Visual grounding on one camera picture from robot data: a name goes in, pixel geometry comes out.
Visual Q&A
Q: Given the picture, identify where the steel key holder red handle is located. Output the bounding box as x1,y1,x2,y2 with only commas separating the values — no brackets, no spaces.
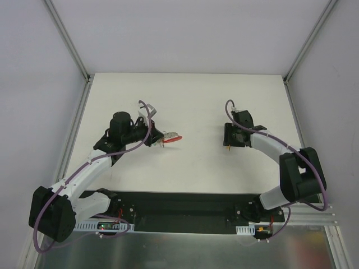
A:
154,132,183,147

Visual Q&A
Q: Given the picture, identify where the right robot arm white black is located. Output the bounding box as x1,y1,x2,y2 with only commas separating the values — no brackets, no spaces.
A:
223,108,327,222

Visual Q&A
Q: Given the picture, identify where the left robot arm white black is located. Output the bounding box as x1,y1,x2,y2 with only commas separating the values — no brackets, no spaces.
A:
29,107,164,243

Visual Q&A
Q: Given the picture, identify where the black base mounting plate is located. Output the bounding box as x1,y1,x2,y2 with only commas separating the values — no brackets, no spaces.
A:
75,190,291,233

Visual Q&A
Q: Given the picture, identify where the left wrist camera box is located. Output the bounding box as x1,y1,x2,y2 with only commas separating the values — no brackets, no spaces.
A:
138,103,157,121

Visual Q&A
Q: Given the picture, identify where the aluminium frame post left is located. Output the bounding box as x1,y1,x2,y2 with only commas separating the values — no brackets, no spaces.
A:
42,0,92,82

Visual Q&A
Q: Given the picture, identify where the aluminium frame post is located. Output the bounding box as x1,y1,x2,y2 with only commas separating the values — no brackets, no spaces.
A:
283,0,339,85
42,0,92,82

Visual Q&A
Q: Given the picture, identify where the aluminium side rail left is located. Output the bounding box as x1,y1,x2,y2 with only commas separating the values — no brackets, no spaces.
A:
54,80,92,183

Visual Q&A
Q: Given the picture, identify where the white slotted cable duct right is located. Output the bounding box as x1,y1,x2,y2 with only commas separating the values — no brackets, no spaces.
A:
236,225,256,236

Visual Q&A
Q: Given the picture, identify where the white slotted cable duct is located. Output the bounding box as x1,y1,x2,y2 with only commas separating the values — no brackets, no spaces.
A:
64,220,127,233
236,225,256,236

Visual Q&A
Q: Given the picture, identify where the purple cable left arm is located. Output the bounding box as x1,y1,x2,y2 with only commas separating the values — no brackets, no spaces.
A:
33,100,155,254

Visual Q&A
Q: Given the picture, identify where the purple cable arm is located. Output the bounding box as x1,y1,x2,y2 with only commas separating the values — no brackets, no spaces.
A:
33,100,155,254
225,99,329,247

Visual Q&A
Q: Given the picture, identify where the white slotted cable duct left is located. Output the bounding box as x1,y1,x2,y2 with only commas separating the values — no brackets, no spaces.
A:
64,220,127,233

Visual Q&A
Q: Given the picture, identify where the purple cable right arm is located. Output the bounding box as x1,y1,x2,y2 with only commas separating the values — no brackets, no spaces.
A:
225,99,329,247

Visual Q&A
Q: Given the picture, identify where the aluminium frame post right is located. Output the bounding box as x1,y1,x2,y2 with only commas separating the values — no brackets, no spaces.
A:
283,0,339,85

